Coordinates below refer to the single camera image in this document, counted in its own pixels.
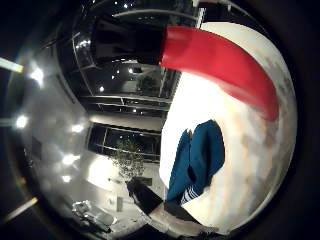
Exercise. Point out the red spray bottle black head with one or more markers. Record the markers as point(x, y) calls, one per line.
point(220, 66)

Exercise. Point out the blue white-striped cloth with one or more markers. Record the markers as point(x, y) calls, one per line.
point(200, 156)

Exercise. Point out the green indoor tree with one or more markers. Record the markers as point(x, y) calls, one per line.
point(128, 161)

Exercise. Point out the white wood-print table cover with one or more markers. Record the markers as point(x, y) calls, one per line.
point(253, 150)

